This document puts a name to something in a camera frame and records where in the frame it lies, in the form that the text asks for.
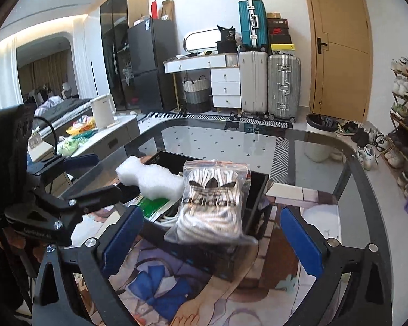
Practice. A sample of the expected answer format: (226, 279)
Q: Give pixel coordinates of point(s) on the bed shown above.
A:
(64, 108)

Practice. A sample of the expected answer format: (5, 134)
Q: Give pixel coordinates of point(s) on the white vanity desk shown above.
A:
(226, 88)

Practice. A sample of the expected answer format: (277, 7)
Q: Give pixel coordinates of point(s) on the grey side cabinet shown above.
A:
(115, 135)

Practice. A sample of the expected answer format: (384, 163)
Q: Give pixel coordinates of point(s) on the group of loose shoes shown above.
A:
(363, 142)

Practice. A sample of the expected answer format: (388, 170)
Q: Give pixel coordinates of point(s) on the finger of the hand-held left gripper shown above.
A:
(83, 163)
(98, 198)

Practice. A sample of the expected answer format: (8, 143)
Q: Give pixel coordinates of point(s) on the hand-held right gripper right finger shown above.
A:
(302, 244)

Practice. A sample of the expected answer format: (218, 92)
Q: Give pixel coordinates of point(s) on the black glass cabinet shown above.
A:
(119, 40)

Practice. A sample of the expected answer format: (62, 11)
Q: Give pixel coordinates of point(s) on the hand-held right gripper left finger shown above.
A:
(122, 242)

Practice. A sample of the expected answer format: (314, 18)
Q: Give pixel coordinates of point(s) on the woven laundry basket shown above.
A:
(197, 96)

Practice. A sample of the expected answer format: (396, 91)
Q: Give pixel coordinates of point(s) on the black cardboard box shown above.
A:
(217, 261)

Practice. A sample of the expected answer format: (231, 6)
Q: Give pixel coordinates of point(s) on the black bag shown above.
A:
(227, 40)

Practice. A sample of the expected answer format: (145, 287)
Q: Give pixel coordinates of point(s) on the white foam piece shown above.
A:
(149, 176)

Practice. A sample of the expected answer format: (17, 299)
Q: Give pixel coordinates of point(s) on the white electric kettle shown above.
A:
(102, 112)

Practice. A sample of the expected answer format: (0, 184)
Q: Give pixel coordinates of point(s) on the white trash bin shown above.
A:
(321, 135)

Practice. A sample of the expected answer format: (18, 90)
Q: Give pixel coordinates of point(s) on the colourful snack packets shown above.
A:
(81, 127)

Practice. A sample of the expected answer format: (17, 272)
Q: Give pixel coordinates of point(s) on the dark grey fridge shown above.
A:
(153, 64)

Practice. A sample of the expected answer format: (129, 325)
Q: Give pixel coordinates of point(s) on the printed desk mat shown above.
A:
(258, 295)

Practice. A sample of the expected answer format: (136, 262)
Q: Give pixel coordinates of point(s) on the silver suitcase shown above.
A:
(284, 86)

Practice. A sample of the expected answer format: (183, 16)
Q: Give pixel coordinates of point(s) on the person's left hand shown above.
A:
(17, 240)

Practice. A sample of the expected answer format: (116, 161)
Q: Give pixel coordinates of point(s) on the zip bag of white shoelaces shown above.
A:
(210, 210)

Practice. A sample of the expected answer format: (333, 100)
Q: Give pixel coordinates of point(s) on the red box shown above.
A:
(154, 10)

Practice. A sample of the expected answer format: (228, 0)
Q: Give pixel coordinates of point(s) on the wooden door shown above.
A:
(340, 51)

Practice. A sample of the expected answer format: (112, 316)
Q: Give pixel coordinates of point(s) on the green and white medicine packet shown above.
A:
(154, 207)

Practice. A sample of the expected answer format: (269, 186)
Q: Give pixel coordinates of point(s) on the brown cardboard piece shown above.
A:
(167, 10)

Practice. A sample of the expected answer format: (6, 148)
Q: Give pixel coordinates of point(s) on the teal suitcase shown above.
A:
(253, 23)

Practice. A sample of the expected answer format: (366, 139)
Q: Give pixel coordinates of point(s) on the white suitcase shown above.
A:
(253, 81)

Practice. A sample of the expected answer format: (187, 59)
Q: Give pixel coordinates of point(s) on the oval mirror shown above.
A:
(202, 40)

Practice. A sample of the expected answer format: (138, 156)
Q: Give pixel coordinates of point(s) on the stack of shoe boxes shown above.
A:
(281, 34)

